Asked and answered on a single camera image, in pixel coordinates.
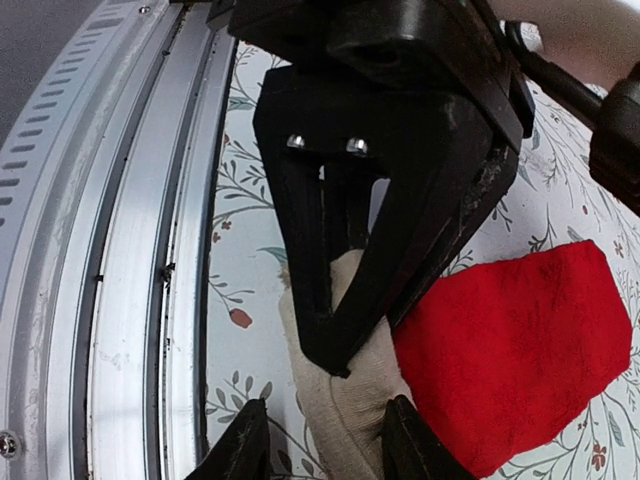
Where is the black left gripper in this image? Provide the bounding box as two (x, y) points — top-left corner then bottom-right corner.
(207, 1), (534, 160)

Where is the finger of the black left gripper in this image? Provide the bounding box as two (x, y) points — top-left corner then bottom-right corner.
(387, 144), (518, 328)
(252, 67), (496, 379)

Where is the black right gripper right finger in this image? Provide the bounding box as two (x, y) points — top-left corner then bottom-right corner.
(381, 395), (474, 480)

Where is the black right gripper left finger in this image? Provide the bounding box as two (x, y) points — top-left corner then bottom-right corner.
(186, 399), (270, 480)

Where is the red and cream sock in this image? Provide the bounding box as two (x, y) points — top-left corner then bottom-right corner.
(279, 240), (632, 479)

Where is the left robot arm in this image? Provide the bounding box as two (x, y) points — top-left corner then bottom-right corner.
(208, 1), (639, 377)

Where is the aluminium front rail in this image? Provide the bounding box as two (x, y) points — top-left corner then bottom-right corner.
(1, 1), (236, 479)

